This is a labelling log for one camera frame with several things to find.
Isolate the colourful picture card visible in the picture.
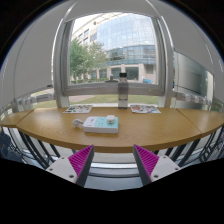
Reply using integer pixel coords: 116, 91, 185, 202
65, 104, 92, 113
130, 105, 159, 114

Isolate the grey window frame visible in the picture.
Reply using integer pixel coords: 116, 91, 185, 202
53, 12, 173, 107

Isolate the left colourful picture card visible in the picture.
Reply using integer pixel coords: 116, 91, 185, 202
65, 104, 92, 113

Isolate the white power strip plug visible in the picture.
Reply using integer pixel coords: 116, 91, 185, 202
72, 119, 84, 128

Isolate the white round charger plug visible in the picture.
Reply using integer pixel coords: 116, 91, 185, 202
107, 115, 115, 124

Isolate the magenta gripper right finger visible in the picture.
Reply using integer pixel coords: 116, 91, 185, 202
133, 145, 180, 185

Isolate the right colourful picture card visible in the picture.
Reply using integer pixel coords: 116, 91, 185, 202
130, 105, 159, 114

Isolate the clear water bottle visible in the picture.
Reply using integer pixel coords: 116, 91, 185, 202
118, 73, 128, 109

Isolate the wooden curved table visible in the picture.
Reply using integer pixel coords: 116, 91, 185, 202
0, 107, 224, 153

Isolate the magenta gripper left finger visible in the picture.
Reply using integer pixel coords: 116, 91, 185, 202
47, 145, 94, 187

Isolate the white teal power strip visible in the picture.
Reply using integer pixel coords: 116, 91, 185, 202
83, 116, 119, 134

